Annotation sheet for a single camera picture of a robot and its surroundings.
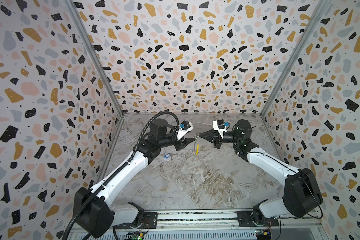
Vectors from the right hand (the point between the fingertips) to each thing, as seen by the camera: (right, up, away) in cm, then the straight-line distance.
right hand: (200, 134), depth 69 cm
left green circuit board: (-31, -49, +2) cm, 57 cm away
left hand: (-3, +1, +2) cm, 4 cm away
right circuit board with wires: (+31, -48, +3) cm, 57 cm away
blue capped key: (-19, -15, +29) cm, 38 cm away
